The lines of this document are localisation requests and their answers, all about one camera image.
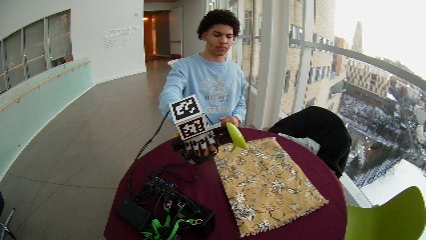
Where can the black power pack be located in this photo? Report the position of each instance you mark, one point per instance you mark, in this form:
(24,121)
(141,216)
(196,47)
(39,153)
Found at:
(133,213)

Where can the grey balcony railing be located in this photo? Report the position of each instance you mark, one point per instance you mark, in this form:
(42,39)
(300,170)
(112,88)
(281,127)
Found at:
(364,58)

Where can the wooden door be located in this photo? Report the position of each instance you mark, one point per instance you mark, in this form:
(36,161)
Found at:
(151,35)

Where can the yellow floral cloth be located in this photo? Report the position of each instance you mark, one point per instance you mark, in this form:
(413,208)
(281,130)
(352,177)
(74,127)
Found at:
(267,186)

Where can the green chair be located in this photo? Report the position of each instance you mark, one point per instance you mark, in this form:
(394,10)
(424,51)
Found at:
(390,218)

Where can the maroon tablecloth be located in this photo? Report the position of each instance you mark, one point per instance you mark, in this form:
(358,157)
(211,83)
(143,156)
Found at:
(204,193)

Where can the black jacket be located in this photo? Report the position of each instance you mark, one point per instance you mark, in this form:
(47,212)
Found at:
(317,135)

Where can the wooden wall handrail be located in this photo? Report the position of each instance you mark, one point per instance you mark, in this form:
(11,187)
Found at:
(42,85)

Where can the white pillar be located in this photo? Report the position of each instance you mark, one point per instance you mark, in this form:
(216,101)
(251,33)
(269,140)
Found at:
(271,63)

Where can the row of interior windows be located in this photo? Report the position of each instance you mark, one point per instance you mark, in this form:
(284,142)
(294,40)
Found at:
(35,45)

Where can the white cube of black markers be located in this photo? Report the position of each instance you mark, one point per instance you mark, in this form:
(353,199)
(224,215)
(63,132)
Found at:
(188,117)

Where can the black electronics box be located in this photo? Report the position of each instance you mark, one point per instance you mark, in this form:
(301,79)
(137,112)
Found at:
(177,208)

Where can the the person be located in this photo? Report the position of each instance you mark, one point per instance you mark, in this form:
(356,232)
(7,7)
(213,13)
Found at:
(208,83)

